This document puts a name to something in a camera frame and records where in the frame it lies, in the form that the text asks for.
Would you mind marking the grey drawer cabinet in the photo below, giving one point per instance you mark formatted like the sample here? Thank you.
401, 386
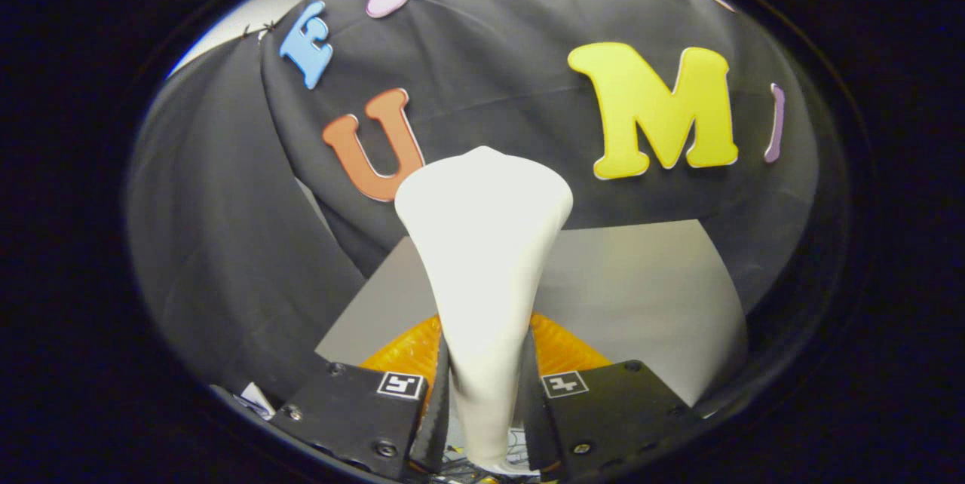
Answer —
641, 295

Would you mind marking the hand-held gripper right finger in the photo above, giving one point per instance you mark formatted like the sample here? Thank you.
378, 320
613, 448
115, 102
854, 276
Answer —
611, 416

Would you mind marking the black backdrop cloth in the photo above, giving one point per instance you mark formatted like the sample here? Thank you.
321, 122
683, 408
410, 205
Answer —
226, 243

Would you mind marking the row of black cloth clips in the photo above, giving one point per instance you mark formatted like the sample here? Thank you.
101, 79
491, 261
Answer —
267, 26

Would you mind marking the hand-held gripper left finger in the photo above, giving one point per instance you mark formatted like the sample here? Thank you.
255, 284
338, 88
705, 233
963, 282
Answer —
354, 412

